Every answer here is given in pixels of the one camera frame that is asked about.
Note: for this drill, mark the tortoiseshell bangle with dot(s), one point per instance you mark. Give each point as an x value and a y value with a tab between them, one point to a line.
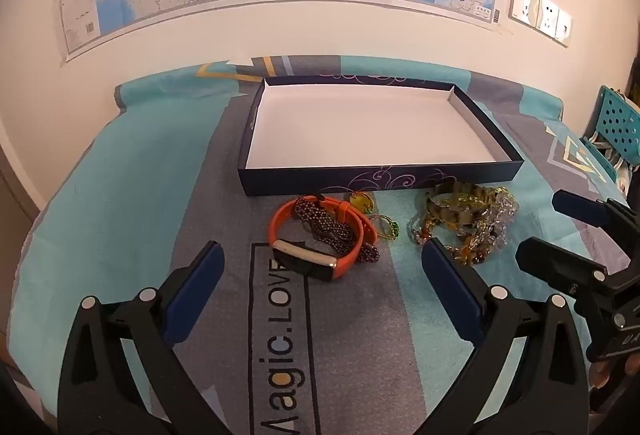
452	215

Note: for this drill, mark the blue perforated plastic basket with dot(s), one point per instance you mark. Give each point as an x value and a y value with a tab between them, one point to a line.
597	160
620	120

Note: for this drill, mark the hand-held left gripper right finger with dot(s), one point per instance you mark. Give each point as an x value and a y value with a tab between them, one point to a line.
447	280

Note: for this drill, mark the person's right hand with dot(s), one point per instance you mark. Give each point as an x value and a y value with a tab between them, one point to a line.
602	372

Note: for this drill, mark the teal and grey printed blanket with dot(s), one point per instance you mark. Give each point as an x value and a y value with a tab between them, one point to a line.
125	175

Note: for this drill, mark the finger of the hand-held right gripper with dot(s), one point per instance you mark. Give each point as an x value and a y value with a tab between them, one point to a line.
580	210
550	260

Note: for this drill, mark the navy cardboard tray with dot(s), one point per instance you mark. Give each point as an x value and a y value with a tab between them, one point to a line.
360	125

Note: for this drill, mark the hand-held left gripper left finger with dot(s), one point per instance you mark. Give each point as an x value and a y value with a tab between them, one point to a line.
197	285

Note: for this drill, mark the orange smartwatch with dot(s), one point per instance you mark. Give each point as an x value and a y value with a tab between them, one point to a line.
357	251

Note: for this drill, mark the yellow pendant with green beads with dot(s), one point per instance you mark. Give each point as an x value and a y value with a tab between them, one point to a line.
361	201

